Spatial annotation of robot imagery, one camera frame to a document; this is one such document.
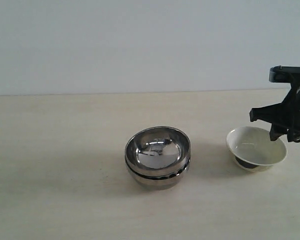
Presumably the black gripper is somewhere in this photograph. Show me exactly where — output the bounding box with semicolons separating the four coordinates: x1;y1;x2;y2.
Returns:
249;74;300;143

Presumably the white ceramic bowl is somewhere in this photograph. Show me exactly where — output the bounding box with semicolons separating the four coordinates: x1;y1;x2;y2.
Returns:
225;126;288;173

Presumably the dimpled steel bowl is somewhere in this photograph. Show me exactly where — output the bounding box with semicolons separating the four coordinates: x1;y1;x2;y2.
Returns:
124;126;191;177

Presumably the smooth steel bowl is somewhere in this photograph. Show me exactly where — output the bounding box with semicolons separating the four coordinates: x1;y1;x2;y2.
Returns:
126;159;191;191

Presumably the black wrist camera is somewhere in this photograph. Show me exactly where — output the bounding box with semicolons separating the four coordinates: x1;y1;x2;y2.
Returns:
268;65;300;85

